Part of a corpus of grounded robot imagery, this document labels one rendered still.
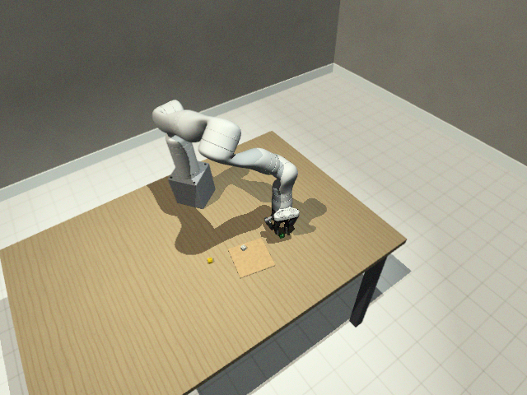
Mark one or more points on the tan square mat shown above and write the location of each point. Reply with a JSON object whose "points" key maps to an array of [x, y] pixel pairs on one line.
{"points": [[254, 259]]}

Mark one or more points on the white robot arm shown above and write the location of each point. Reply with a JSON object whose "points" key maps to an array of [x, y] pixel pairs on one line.
{"points": [[218, 143]]}

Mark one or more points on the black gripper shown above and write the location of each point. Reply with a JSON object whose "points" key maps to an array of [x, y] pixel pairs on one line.
{"points": [[277, 223]]}

